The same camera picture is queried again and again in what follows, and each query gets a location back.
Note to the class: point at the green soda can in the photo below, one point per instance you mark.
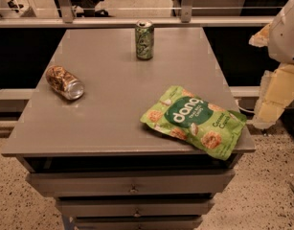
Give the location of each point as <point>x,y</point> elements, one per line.
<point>144,39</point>

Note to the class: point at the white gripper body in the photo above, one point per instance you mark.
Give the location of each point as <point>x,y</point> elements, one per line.
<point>286,37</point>

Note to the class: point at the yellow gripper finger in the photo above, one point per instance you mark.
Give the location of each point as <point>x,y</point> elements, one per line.
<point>260,39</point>
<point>276,94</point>

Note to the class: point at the green dang chips bag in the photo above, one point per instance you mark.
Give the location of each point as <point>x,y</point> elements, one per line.
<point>207,126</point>

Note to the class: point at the orange soda can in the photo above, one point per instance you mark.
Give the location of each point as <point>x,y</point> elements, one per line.
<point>64,83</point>

